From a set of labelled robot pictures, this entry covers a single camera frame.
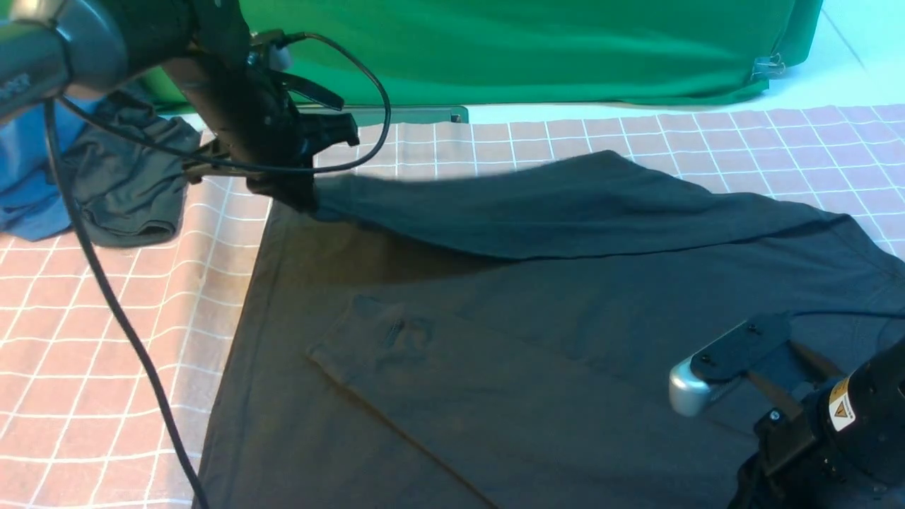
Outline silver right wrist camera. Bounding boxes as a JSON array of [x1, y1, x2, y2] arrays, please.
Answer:
[[668, 313, 846, 418]]

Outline blue garment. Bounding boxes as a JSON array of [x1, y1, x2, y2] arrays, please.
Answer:
[[1, 105, 71, 242]]

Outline gray long-sleeved shirt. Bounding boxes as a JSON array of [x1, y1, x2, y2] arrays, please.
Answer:
[[199, 151, 903, 508]]

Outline dark green metal bar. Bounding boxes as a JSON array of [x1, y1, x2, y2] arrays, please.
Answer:
[[297, 104, 469, 127]]

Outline metal binder clip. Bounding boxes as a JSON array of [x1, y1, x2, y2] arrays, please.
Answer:
[[750, 54, 788, 81]]

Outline pink checkered tablecloth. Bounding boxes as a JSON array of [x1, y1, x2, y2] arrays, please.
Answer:
[[1, 105, 903, 508]]

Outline green backdrop cloth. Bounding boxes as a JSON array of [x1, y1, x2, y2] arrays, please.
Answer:
[[134, 0, 825, 114]]

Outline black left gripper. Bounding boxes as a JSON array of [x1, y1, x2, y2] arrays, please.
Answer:
[[164, 30, 360, 212]]

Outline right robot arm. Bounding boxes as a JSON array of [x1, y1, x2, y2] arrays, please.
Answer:
[[728, 342, 904, 508]]

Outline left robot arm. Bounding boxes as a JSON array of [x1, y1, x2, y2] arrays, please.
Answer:
[[2, 1, 359, 211]]

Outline dark crumpled garment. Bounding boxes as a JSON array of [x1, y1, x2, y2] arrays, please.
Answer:
[[62, 83, 201, 249]]

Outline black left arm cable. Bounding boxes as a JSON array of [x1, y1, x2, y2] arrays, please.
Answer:
[[44, 31, 392, 509]]

